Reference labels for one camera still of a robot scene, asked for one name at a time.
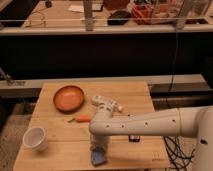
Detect black white eraser block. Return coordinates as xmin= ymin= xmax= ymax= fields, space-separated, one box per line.
xmin=127 ymin=114 xmax=141 ymax=143

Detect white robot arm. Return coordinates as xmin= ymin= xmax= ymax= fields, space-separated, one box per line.
xmin=89 ymin=106 xmax=213 ymax=171

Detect orange plate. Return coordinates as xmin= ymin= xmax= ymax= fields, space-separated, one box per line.
xmin=53 ymin=85 xmax=84 ymax=113

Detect black object on back table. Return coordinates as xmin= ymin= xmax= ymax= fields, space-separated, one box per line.
xmin=107 ymin=10 xmax=131 ymax=26

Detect orange tool on back table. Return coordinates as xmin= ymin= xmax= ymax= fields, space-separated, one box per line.
xmin=131 ymin=5 xmax=152 ymax=25

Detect orange toy carrot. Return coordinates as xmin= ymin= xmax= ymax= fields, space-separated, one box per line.
xmin=68 ymin=115 xmax=91 ymax=123

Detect black floor cables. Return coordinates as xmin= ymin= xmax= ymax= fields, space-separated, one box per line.
xmin=163 ymin=134 xmax=198 ymax=171

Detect white cup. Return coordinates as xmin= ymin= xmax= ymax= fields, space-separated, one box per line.
xmin=22 ymin=127 xmax=48 ymax=152

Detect metal post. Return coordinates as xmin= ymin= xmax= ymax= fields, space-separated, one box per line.
xmin=83 ymin=0 xmax=93 ymax=31

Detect white paper sheet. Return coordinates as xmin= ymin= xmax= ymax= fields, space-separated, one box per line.
xmin=68 ymin=5 xmax=84 ymax=13

